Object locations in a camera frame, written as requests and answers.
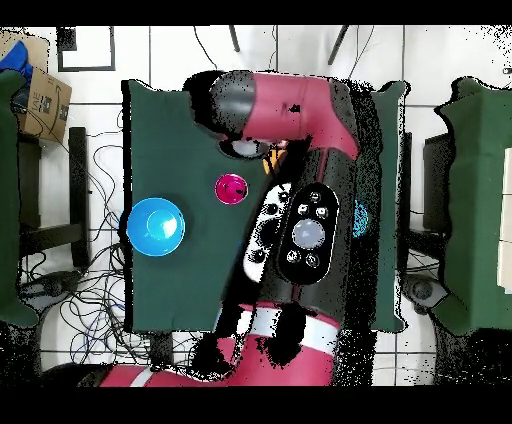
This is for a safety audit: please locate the red cup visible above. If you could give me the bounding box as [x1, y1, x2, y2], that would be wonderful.
[213, 172, 249, 206]

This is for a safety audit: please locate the large blue bowl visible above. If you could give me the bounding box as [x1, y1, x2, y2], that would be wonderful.
[126, 197, 186, 257]

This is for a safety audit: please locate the plain cardboard box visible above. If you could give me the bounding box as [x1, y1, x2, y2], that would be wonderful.
[0, 31, 50, 73]

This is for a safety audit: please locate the dark green table cloth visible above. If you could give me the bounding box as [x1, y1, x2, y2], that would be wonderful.
[121, 79, 409, 333]

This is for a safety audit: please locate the printed cardboard box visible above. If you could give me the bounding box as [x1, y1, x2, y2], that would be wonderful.
[19, 67, 74, 144]

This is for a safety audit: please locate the white box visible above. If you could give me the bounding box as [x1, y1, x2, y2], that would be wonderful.
[495, 146, 512, 295]

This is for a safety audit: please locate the black pedestal foot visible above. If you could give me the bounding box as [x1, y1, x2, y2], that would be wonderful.
[19, 270, 83, 313]
[401, 271, 449, 315]

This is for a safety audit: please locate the small light blue ribbed bowl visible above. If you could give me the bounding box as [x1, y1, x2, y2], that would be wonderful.
[352, 199, 370, 239]

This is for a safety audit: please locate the black square floor frame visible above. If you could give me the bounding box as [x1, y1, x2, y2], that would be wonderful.
[56, 25, 117, 74]

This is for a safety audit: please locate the blue bag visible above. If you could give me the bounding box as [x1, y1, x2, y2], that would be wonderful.
[0, 39, 34, 83]

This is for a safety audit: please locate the black tripod stand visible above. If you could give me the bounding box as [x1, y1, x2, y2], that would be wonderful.
[327, 24, 350, 66]

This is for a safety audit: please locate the green cloth covered table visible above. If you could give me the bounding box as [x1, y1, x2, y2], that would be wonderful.
[433, 76, 512, 337]
[0, 69, 40, 330]

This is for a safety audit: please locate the black bench frame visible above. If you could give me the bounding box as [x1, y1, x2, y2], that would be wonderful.
[17, 126, 92, 269]

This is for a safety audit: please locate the large orange bowl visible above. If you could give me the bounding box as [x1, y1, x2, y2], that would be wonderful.
[261, 148, 289, 176]

